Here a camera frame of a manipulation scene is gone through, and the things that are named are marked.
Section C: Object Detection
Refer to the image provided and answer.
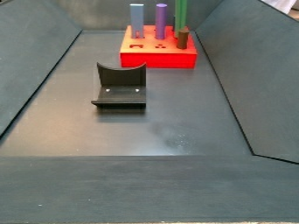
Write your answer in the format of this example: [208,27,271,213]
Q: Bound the black curved holder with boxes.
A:
[90,64,145,108]

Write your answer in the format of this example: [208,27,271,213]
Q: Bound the green star-shaped peg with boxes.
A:
[173,0,187,36]

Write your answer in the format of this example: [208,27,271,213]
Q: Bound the brown hexagonal peg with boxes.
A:
[176,27,189,49]

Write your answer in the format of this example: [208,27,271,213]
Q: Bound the tall purple cylinder peg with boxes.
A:
[155,3,167,39]

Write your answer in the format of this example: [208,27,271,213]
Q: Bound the light blue arch peg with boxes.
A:
[129,3,144,39]

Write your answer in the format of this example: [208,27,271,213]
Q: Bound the red peg board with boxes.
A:
[119,25,197,68]

